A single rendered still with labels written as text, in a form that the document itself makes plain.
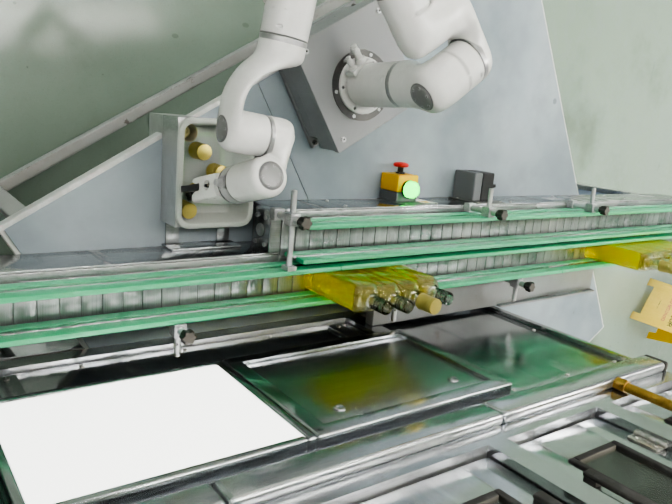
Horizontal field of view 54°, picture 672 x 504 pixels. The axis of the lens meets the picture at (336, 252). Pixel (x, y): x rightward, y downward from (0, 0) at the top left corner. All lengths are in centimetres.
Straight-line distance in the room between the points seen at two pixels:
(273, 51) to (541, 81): 119
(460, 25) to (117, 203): 76
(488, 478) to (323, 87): 86
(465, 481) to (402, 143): 97
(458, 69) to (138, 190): 68
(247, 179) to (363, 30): 53
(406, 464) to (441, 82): 67
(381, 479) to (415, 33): 76
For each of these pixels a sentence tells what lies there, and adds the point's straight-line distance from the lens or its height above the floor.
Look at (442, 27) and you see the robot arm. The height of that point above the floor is 117.
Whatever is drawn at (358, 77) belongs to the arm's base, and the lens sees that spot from 145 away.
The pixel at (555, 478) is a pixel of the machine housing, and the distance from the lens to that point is 113.
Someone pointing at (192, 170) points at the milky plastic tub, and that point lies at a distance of 143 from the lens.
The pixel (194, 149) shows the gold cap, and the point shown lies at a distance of 139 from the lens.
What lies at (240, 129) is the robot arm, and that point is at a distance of 113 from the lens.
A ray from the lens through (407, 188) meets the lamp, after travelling 167.
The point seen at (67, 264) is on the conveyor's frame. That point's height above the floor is 85.
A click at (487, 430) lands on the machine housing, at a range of 123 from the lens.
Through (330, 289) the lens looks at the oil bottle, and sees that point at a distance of 140.
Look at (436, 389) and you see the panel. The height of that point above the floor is 127.
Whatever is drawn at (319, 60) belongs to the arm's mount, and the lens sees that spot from 147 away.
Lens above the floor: 206
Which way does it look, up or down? 51 degrees down
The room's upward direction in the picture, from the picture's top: 111 degrees clockwise
